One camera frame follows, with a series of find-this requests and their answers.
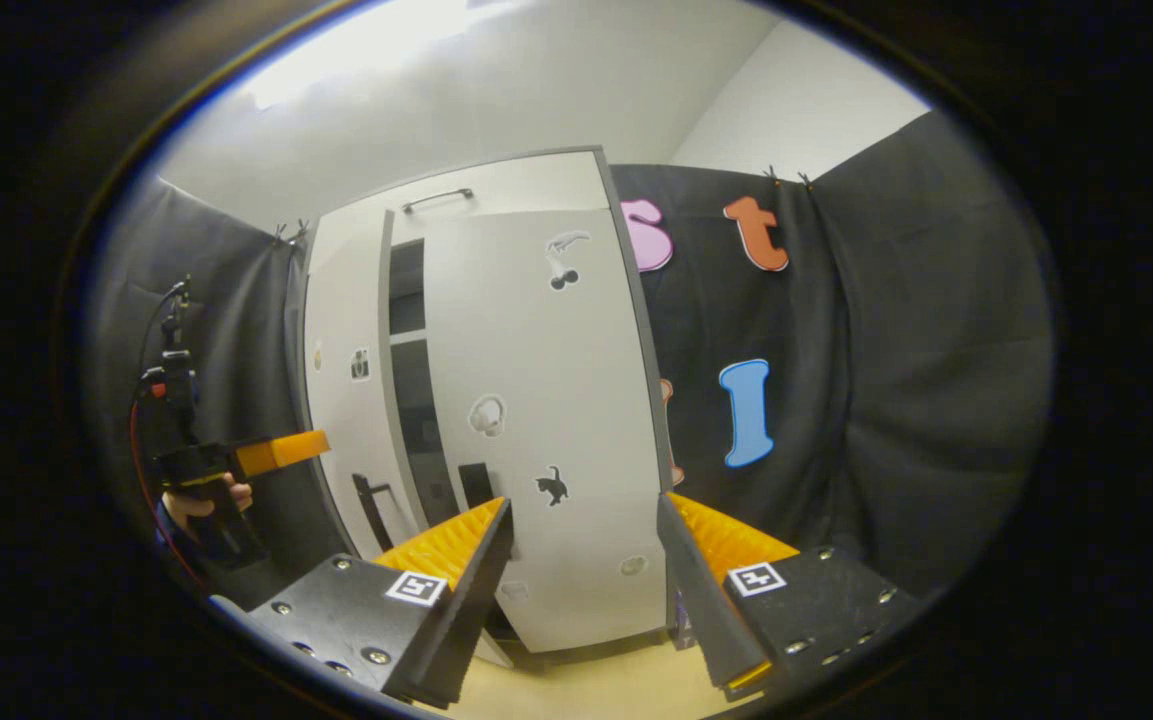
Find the white cabinet drawer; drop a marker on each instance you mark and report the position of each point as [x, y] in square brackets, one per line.
[526, 185]

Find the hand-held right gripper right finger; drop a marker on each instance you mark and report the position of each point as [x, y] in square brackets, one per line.
[706, 610]

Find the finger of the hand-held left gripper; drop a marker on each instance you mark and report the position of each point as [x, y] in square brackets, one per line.
[281, 452]

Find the white cabinet door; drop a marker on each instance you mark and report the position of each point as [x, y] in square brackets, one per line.
[556, 400]
[341, 440]

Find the white shoe cabinet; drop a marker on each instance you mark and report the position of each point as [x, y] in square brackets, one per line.
[408, 390]

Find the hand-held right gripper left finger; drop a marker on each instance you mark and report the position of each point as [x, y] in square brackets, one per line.
[471, 610]

